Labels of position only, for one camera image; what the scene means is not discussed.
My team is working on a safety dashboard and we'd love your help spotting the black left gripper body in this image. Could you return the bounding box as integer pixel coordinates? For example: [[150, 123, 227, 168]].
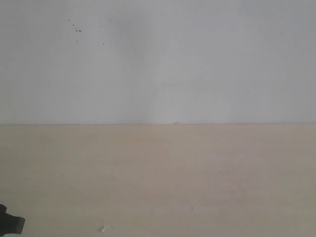
[[0, 204, 25, 235]]

